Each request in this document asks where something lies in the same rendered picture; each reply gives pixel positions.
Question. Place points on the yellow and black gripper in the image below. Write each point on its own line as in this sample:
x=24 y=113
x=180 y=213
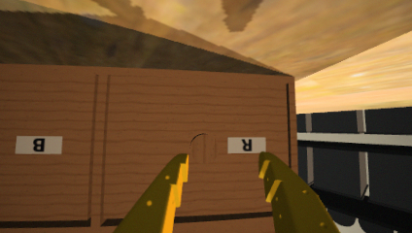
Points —
x=296 y=207

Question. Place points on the dark brown wooden chest of drawers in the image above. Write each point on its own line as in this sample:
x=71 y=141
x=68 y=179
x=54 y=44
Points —
x=97 y=223

